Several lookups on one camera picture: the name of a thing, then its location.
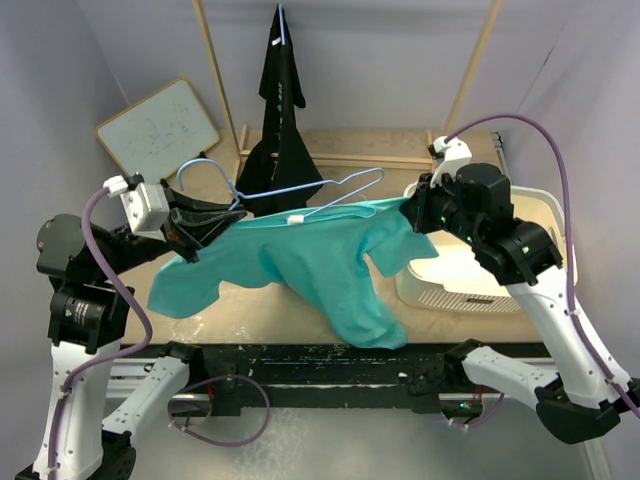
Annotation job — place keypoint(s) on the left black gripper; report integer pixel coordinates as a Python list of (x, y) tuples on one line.
[(189, 225)]

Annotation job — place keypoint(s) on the black t shirt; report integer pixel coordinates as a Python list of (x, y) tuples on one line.
[(280, 159)]

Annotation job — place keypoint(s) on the teal t shirt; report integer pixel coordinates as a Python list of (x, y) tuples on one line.
[(324, 259)]

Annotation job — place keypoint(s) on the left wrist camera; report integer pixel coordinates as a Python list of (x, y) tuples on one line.
[(145, 205)]

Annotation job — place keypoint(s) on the white laundry basket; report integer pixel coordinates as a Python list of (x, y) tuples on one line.
[(454, 281)]

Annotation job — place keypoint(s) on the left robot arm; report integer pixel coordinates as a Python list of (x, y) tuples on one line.
[(126, 223)]

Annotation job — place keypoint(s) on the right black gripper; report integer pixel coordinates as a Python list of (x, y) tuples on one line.
[(419, 211)]

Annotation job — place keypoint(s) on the small whiteboard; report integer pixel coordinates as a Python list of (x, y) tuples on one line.
[(156, 135)]

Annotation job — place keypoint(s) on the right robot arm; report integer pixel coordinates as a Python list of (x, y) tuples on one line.
[(585, 395)]

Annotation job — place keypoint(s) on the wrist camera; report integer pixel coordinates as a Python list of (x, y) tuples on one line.
[(450, 155), (145, 205)]

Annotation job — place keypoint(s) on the light blue wire hanger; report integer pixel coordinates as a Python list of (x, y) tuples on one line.
[(237, 195)]

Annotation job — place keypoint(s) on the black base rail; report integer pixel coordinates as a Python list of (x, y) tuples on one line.
[(327, 376)]

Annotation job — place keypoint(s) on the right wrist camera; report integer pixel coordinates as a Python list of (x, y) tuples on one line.
[(450, 155)]

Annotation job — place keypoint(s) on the blue hanger of black shirt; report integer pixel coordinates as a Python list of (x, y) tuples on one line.
[(283, 36)]

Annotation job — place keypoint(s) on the wooden clothes rack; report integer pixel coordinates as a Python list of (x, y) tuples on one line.
[(346, 160)]

